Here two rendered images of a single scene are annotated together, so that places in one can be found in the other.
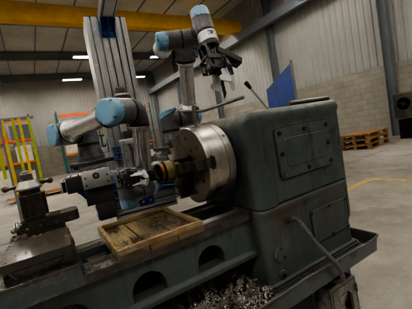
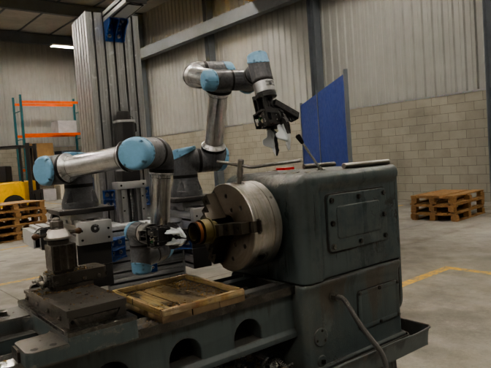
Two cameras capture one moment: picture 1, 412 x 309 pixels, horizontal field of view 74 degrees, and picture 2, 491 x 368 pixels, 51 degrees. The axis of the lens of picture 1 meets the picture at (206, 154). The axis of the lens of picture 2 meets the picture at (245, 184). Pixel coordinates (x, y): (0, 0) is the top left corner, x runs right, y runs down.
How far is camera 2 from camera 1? 73 cm
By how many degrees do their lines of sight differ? 8
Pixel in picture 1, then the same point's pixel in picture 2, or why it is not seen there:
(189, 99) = (216, 139)
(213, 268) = (249, 345)
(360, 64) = (452, 82)
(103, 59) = (104, 71)
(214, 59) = (272, 114)
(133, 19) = not seen: outside the picture
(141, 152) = (161, 204)
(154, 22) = not seen: outside the picture
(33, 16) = not seen: outside the picture
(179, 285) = (214, 357)
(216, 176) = (260, 242)
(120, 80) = (123, 101)
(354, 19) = (448, 10)
